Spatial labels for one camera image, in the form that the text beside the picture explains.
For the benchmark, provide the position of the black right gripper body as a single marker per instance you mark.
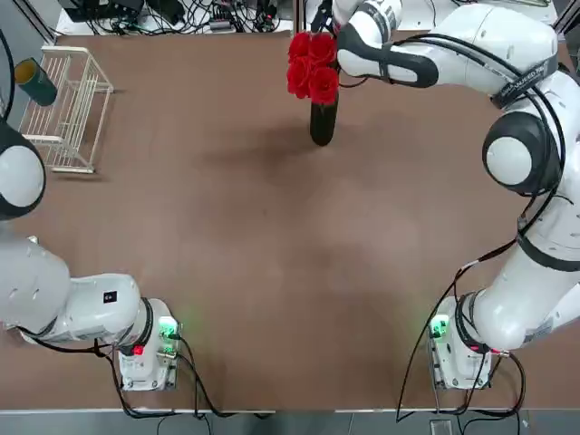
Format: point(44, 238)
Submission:
point(327, 11)

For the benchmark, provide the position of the red rose bouquet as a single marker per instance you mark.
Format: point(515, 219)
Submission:
point(312, 68)

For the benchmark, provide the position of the black cylindrical vase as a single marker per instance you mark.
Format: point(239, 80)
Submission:
point(322, 127)

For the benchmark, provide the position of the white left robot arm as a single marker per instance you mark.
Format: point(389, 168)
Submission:
point(31, 281)

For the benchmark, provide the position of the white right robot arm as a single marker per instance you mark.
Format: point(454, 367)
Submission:
point(521, 158)

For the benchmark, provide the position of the teal cup with yellow inside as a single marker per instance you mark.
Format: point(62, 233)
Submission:
point(38, 86)

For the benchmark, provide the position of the aluminium frame post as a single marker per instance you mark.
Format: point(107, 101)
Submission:
point(299, 16)

